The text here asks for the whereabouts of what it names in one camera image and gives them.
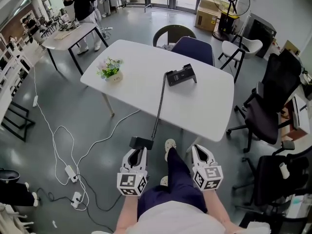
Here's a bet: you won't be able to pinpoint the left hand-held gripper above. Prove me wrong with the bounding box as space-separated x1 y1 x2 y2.
117 147 149 196

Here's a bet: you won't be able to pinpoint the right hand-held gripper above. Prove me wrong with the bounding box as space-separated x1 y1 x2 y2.
192 144 224 192

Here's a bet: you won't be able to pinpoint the black telephone handset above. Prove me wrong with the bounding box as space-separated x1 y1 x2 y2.
129 136 155 150

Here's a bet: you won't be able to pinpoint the person's left forearm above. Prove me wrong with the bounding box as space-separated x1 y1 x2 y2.
116 194 140 234

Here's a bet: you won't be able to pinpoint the person's right forearm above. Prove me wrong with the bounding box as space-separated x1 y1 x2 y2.
202 189 241 234

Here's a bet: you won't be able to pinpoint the black desk telephone base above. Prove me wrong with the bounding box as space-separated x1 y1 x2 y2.
165 63 197 87

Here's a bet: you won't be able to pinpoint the person's right white shoe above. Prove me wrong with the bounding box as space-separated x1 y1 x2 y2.
164 138 177 162

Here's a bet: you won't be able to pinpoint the person's navy trousers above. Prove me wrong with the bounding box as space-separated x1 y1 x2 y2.
136 147 208 220

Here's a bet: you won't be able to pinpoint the white rounded table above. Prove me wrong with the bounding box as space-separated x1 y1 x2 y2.
80 39 234 153

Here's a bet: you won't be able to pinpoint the person's white shirt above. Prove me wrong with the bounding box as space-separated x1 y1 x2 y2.
130 200 226 234

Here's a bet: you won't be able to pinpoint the black mesh office chair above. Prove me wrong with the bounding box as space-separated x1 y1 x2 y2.
233 140 312 213

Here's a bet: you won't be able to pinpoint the black headrest office chair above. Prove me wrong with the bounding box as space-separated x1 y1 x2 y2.
226 53 302 153

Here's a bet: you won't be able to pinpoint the white cardboard tube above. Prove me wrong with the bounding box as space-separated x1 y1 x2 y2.
279 162 290 179

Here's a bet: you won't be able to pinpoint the white crumpled cloth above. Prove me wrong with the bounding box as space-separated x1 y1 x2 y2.
246 222 271 234

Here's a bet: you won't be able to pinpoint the small potted flower plant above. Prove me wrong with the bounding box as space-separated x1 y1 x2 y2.
96 57 124 83

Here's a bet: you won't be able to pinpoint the navy upholstered chair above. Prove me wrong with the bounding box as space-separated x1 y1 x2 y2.
170 36 215 67

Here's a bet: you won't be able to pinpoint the white chair with black legs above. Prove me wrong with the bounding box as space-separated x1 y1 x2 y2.
217 34 263 84

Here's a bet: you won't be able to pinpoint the grey crumpled cloth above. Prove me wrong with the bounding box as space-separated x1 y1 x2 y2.
157 42 175 51

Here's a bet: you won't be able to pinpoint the dark round stool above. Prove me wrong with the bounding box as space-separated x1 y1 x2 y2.
0 168 20 183

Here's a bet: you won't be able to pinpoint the dark round-back chair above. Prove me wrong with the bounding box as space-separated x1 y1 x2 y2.
153 24 197 49

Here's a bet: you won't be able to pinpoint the black bin with yellow lid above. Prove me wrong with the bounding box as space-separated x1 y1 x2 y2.
217 11 238 35

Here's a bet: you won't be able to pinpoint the black cabinet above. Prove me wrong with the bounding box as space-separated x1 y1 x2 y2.
242 13 277 59

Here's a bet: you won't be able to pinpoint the grey table with black legs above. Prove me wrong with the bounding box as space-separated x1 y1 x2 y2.
41 22 109 76

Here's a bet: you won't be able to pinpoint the brown cardboard box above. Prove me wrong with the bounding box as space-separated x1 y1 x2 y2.
194 0 221 32

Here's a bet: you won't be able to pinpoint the white heater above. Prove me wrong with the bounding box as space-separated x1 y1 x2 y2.
101 0 112 16

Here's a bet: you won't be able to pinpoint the thick white cable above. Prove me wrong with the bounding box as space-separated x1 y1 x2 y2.
77 109 141 170

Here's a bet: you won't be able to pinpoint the black coiled phone cord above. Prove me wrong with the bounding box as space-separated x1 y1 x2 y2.
151 72 168 140

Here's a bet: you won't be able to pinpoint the thin white cable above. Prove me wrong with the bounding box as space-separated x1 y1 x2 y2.
33 64 88 212

